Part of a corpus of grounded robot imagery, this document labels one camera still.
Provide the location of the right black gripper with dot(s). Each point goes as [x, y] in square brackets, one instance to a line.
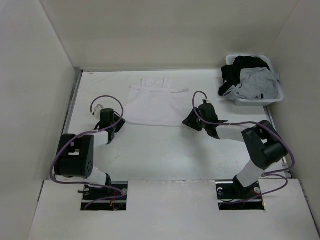
[190, 121]

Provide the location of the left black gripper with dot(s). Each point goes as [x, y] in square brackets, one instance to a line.
[119, 125]

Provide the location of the white tank top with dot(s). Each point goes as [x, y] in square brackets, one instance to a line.
[156, 103]

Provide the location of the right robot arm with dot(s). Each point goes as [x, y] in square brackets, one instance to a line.
[264, 146]

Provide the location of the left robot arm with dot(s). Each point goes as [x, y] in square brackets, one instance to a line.
[74, 162]

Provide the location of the black tank top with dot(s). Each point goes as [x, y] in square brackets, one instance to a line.
[231, 73]

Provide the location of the grey tank top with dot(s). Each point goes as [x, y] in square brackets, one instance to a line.
[255, 84]

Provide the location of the white plastic laundry basket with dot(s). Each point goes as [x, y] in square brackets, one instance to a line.
[257, 102]

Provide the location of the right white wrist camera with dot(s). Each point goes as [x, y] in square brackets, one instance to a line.
[206, 101]

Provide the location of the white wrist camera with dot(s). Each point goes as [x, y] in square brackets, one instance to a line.
[97, 111]
[206, 101]

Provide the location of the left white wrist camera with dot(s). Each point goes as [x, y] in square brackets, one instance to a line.
[97, 111]

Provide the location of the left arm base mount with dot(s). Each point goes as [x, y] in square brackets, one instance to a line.
[104, 199]

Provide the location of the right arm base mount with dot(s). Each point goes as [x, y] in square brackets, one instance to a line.
[229, 200]

